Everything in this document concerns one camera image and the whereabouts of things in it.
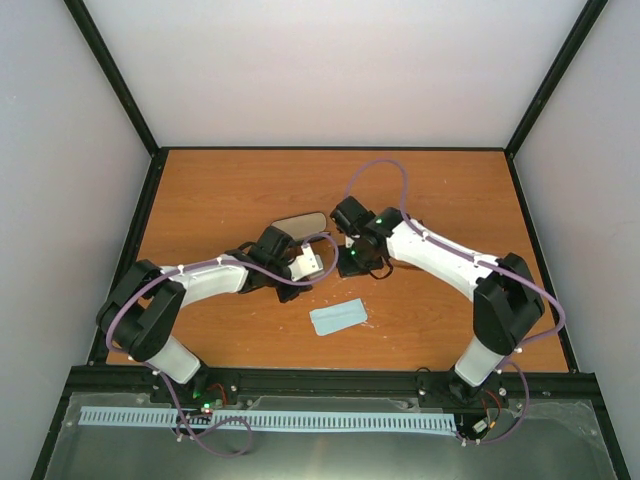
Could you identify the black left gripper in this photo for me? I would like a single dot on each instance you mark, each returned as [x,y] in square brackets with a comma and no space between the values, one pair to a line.
[285,293]

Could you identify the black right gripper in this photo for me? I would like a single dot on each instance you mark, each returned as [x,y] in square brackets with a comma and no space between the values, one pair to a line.
[347,270]

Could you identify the light blue cleaning cloth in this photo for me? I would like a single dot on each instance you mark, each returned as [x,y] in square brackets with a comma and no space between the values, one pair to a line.
[335,318]

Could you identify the black glasses case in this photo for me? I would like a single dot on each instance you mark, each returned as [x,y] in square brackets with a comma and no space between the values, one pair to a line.
[303,225]

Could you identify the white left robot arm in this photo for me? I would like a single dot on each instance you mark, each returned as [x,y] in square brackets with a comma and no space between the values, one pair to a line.
[139,315]

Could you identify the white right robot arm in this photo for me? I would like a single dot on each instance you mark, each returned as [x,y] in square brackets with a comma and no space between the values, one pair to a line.
[505,304]

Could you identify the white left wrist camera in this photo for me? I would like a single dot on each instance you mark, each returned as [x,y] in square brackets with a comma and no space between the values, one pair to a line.
[306,265]

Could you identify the black aluminium frame rail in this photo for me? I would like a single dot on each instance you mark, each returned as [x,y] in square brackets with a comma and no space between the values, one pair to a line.
[429,388]

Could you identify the light blue cable duct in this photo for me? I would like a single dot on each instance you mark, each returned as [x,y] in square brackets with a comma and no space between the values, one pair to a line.
[274,421]

